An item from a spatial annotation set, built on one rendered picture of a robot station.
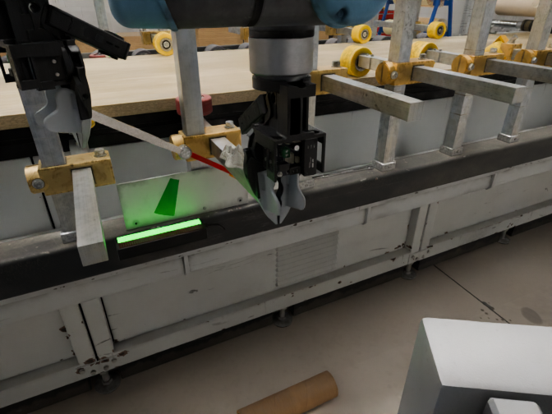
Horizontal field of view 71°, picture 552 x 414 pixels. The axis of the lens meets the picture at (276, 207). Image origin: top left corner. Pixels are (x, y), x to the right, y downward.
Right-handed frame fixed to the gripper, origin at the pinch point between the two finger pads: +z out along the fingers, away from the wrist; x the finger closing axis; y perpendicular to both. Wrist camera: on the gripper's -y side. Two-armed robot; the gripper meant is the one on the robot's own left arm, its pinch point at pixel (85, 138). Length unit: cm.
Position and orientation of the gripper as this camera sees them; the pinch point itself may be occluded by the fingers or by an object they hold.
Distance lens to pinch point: 65.6
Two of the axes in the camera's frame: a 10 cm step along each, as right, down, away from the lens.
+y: -6.9, 3.5, -6.3
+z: 0.0, 8.8, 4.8
